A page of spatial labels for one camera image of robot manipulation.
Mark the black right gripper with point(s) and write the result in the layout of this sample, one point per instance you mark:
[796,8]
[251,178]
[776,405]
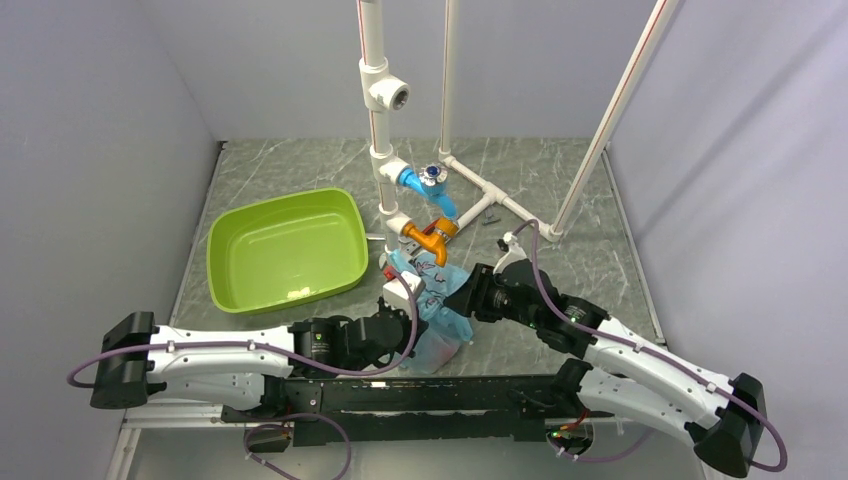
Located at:
[473,297]

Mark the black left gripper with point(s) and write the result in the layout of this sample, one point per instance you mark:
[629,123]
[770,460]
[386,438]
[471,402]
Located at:
[405,317]

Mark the blue printed plastic bag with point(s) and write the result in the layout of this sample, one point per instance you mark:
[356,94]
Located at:
[447,330]

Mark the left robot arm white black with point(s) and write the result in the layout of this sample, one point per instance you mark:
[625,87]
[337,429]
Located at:
[141,360]

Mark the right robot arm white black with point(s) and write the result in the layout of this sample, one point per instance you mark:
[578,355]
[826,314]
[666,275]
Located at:
[609,368]

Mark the orange plastic faucet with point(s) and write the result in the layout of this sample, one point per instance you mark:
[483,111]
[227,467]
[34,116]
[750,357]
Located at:
[433,239]

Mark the small grey clip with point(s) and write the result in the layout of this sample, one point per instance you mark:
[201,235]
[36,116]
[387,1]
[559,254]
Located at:
[490,218]

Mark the blue plastic faucet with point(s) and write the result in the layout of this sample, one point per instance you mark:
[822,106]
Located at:
[431,182]

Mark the green plastic basin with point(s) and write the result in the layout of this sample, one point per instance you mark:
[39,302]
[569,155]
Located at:
[286,251]

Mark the white vertical pipe with fittings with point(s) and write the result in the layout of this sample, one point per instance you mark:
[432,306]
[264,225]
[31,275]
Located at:
[383,93]

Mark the thin white rear pipe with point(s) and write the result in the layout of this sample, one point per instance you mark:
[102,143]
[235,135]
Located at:
[448,78]

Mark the white slanted pipe red stripe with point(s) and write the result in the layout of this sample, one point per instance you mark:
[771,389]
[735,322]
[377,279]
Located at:
[653,31]

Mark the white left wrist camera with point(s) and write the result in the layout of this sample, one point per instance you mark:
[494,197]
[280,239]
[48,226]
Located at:
[402,290]

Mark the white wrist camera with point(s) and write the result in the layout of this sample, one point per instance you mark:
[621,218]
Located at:
[512,251]
[402,290]

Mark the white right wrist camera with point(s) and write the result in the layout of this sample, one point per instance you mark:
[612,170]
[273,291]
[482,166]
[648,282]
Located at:
[512,251]

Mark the white floor pipe frame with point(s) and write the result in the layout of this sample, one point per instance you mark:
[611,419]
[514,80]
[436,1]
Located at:
[492,195]

